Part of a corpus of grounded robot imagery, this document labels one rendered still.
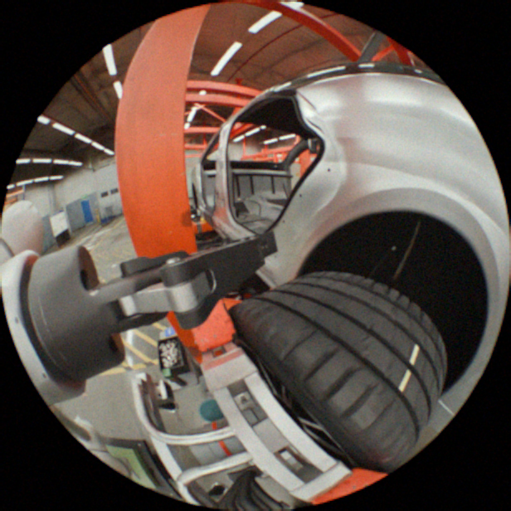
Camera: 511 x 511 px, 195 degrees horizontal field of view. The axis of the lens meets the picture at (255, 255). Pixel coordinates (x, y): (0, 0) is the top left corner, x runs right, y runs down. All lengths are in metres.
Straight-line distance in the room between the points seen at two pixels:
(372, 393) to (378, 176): 0.40
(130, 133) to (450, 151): 0.65
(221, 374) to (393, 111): 0.58
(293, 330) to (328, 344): 0.04
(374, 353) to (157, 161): 0.47
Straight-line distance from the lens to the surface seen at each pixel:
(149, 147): 0.38
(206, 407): 0.60
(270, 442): 0.23
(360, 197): 0.43
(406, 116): 0.45
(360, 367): 0.18
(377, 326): 0.22
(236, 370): 0.21
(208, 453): 0.43
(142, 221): 0.38
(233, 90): 3.66
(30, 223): 0.26
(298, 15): 1.47
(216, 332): 0.28
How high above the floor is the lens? 1.32
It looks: 29 degrees down
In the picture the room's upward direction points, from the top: straight up
